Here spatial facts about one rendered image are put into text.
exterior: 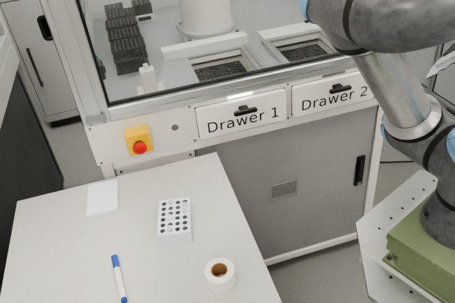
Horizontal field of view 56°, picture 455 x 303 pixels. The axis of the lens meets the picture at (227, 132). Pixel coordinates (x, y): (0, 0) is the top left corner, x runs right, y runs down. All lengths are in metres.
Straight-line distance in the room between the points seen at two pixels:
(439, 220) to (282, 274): 1.09
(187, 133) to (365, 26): 0.83
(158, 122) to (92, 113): 0.19
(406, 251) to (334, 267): 1.01
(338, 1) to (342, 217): 1.36
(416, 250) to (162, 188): 0.70
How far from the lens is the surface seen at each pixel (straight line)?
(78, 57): 1.18
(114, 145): 1.32
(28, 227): 1.32
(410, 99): 0.87
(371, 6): 0.61
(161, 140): 1.33
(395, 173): 2.49
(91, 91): 1.23
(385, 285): 1.05
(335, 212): 1.86
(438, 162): 0.94
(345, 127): 1.58
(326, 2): 0.67
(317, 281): 1.96
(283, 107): 1.37
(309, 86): 1.37
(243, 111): 1.28
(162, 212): 1.15
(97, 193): 1.30
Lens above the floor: 1.61
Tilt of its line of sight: 36 degrees down
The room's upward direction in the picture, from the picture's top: 6 degrees counter-clockwise
